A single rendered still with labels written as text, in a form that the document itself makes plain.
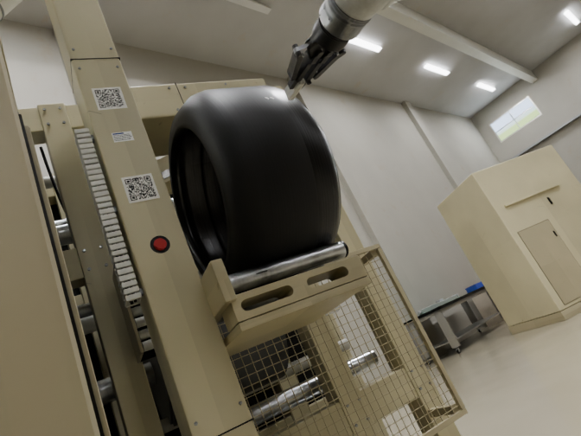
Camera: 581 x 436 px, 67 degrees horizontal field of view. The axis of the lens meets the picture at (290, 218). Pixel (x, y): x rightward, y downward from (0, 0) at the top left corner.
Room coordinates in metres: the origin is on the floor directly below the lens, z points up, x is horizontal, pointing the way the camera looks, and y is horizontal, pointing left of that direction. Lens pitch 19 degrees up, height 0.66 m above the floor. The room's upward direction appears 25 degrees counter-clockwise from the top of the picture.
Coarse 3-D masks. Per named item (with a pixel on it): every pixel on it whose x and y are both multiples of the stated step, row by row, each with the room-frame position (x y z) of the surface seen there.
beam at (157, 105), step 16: (224, 80) 1.44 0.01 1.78; (240, 80) 1.48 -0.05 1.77; (256, 80) 1.51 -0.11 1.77; (144, 96) 1.27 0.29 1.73; (160, 96) 1.30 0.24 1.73; (176, 96) 1.33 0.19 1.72; (144, 112) 1.26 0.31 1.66; (160, 112) 1.29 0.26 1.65; (176, 112) 1.32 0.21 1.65; (160, 128) 1.35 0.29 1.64; (160, 144) 1.44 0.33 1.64
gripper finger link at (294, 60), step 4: (296, 44) 0.73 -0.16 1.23; (292, 48) 0.74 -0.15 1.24; (296, 52) 0.73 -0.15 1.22; (300, 52) 0.73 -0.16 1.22; (292, 56) 0.76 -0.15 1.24; (296, 56) 0.74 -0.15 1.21; (300, 56) 0.74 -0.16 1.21; (292, 60) 0.77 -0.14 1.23; (296, 60) 0.76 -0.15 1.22; (300, 60) 0.76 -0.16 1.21; (292, 64) 0.78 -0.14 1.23; (296, 64) 0.77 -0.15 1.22; (300, 64) 0.77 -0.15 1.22; (288, 68) 0.81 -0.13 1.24; (292, 68) 0.79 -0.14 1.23; (296, 68) 0.78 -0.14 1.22; (292, 72) 0.80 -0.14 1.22; (296, 72) 0.80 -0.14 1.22; (292, 76) 0.81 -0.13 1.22; (296, 76) 0.81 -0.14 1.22; (292, 80) 0.82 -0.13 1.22
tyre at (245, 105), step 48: (192, 96) 0.99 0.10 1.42; (240, 96) 0.94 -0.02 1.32; (192, 144) 1.24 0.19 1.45; (240, 144) 0.88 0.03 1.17; (288, 144) 0.94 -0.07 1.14; (192, 192) 1.35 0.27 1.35; (240, 192) 0.91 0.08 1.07; (288, 192) 0.95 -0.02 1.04; (336, 192) 1.04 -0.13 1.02; (192, 240) 1.29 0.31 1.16; (240, 240) 0.97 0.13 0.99; (288, 240) 1.01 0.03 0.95
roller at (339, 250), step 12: (312, 252) 1.06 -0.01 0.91; (324, 252) 1.08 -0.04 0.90; (336, 252) 1.10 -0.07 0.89; (264, 264) 1.01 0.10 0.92; (276, 264) 1.01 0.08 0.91; (288, 264) 1.02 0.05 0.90; (300, 264) 1.04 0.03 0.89; (312, 264) 1.06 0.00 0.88; (324, 264) 1.10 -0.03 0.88; (228, 276) 0.95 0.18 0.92; (240, 276) 0.96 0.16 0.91; (252, 276) 0.97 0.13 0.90; (264, 276) 0.99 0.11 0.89; (276, 276) 1.01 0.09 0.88; (240, 288) 0.96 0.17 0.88
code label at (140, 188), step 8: (128, 176) 0.95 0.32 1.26; (136, 176) 0.96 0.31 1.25; (144, 176) 0.97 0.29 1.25; (152, 176) 0.98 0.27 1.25; (128, 184) 0.94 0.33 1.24; (136, 184) 0.95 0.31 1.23; (144, 184) 0.96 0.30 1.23; (152, 184) 0.97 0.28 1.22; (128, 192) 0.94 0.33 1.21; (136, 192) 0.95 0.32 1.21; (144, 192) 0.96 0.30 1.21; (152, 192) 0.97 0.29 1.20; (128, 200) 0.94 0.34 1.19; (136, 200) 0.95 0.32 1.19; (144, 200) 0.96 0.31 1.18
